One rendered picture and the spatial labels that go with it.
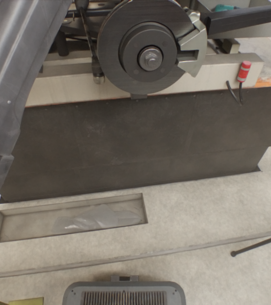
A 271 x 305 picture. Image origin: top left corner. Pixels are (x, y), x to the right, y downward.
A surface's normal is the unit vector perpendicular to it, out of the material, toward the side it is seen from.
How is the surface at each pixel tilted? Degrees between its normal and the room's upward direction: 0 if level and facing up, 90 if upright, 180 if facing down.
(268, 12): 90
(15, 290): 0
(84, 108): 90
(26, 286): 0
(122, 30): 90
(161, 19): 90
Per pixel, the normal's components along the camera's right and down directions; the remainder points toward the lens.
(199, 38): 0.15, 0.74
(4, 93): 0.74, 0.43
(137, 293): 0.00, -0.66
